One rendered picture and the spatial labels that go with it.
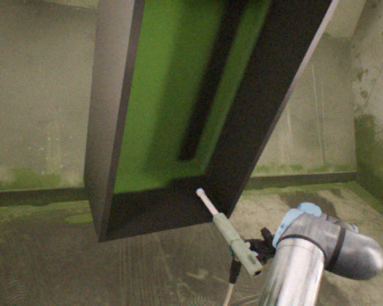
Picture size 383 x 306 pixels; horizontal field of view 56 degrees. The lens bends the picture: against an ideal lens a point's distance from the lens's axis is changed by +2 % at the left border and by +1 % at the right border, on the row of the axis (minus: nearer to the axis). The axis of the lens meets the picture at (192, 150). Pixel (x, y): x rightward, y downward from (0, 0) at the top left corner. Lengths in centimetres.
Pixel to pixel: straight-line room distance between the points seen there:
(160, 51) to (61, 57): 109
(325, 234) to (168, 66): 85
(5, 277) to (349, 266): 152
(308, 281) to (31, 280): 139
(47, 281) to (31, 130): 87
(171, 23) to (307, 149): 187
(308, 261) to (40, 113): 180
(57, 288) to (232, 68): 127
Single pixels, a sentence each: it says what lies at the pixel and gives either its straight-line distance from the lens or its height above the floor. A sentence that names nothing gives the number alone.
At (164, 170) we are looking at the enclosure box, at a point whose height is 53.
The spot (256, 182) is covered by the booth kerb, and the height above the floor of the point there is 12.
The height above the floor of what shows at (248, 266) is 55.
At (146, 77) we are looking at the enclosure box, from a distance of 141.
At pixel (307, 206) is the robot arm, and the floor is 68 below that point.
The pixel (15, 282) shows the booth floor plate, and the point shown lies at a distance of 194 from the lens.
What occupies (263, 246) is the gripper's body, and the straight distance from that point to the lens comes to 150.
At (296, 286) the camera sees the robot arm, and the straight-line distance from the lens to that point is 81.
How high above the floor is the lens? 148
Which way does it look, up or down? 28 degrees down
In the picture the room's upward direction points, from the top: 11 degrees clockwise
